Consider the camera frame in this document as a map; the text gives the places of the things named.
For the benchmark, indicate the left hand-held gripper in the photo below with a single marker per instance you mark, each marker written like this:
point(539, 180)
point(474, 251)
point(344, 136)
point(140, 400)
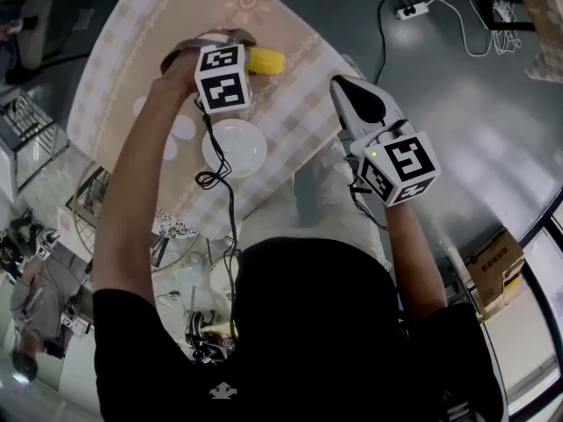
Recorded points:
point(222, 90)

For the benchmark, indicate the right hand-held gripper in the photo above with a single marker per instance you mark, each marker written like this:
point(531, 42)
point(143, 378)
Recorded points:
point(409, 165)

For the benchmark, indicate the yellow corn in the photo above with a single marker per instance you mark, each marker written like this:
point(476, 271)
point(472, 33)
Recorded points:
point(268, 62)

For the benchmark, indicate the white round plate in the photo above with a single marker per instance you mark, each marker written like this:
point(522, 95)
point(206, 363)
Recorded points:
point(239, 147)

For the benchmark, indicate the person's right forearm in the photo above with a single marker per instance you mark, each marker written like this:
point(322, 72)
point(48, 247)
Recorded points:
point(413, 262)

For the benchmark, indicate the person's left forearm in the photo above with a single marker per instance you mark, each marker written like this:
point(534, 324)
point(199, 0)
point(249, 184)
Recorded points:
point(132, 183)

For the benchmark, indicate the table with beige checked cloth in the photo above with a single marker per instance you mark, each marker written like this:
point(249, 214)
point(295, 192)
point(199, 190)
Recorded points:
point(290, 117)

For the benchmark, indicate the person's light trousers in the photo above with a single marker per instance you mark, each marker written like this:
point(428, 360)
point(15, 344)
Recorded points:
point(334, 209)

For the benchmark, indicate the white power strip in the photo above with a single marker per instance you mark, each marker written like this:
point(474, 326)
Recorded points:
point(411, 10)

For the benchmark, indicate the beige checked flower tablecloth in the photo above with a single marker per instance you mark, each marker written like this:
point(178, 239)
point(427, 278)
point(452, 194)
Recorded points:
point(545, 24)

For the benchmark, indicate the grey padded chair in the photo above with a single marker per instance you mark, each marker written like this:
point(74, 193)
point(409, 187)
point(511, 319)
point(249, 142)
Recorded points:
point(44, 24)

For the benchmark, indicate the brown cardboard box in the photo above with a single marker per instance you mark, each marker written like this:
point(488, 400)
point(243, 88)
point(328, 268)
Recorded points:
point(495, 271)

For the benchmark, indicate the person's black shirt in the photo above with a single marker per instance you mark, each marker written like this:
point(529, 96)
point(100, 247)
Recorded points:
point(308, 345)

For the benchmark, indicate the white round basin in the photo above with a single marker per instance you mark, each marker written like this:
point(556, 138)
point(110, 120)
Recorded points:
point(188, 275)

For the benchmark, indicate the black equipment pile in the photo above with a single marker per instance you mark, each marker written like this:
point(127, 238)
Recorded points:
point(206, 345)

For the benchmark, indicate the black metal table frame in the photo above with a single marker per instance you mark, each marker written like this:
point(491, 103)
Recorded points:
point(506, 25)

